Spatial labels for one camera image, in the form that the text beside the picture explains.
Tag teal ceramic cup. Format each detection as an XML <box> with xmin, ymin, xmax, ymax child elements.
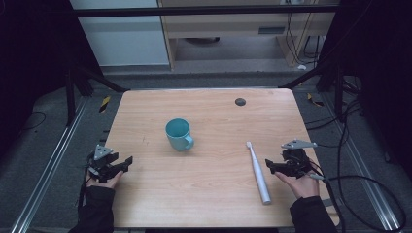
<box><xmin>164</xmin><ymin>117</ymin><xmax>195</xmax><ymax>152</ymax></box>

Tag black curtain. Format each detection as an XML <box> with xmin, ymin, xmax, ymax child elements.
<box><xmin>0</xmin><ymin>0</ymin><xmax>104</xmax><ymax>159</ymax></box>
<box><xmin>317</xmin><ymin>0</ymin><xmax>412</xmax><ymax>181</ymax></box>

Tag black hanging desk cables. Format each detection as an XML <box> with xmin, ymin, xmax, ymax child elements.
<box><xmin>284</xmin><ymin>12</ymin><xmax>323</xmax><ymax>66</ymax></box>

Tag light wooden desk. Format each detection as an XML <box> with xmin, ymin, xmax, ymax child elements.
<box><xmin>157</xmin><ymin>0</ymin><xmax>338</xmax><ymax>71</ymax></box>

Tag person's left hand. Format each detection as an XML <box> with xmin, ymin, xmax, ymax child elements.
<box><xmin>85</xmin><ymin>171</ymin><xmax>124</xmax><ymax>190</ymax></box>

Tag black floor cables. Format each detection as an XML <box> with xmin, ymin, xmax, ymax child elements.
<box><xmin>304</xmin><ymin>76</ymin><xmax>365</xmax><ymax>169</ymax></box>

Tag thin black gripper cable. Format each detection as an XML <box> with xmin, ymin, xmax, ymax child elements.
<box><xmin>77</xmin><ymin>154</ymin><xmax>92</xmax><ymax>210</ymax></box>

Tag aluminium floor rail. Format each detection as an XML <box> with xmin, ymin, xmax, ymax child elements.
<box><xmin>320</xmin><ymin>92</ymin><xmax>403</xmax><ymax>233</ymax></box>
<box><xmin>9</xmin><ymin>96</ymin><xmax>89</xmax><ymax>233</ymax></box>

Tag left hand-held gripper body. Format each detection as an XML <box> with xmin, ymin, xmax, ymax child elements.
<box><xmin>86</xmin><ymin>144</ymin><xmax>120</xmax><ymax>184</ymax></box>

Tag black horizontal frame bar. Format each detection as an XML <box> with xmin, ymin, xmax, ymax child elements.
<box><xmin>72</xmin><ymin>5</ymin><xmax>338</xmax><ymax>18</ymax></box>

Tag white baseball bat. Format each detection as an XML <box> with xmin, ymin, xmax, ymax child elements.
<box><xmin>245</xmin><ymin>140</ymin><xmax>273</xmax><ymax>206</ymax></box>

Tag thick black looping cable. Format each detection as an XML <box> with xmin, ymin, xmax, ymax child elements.
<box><xmin>309</xmin><ymin>173</ymin><xmax>408</xmax><ymax>233</ymax></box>

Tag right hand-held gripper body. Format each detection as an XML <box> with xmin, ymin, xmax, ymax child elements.
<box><xmin>280</xmin><ymin>138</ymin><xmax>319</xmax><ymax>180</ymax></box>

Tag yellow black floor tape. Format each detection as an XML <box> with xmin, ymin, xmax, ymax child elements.
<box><xmin>98</xmin><ymin>94</ymin><xmax>112</xmax><ymax>114</ymax></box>
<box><xmin>306</xmin><ymin>92</ymin><xmax>325</xmax><ymax>108</ymax></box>

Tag white cabinet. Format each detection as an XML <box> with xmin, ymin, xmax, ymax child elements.
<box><xmin>69</xmin><ymin>0</ymin><xmax>171</xmax><ymax>68</ymax></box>

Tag person's right hand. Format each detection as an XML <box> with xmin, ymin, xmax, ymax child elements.
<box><xmin>274</xmin><ymin>171</ymin><xmax>321</xmax><ymax>200</ymax></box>

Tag black metal stand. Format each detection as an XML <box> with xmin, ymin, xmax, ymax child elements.
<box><xmin>277</xmin><ymin>63</ymin><xmax>346</xmax><ymax>124</ymax></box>
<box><xmin>63</xmin><ymin>64</ymin><xmax>130</xmax><ymax>128</ymax></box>

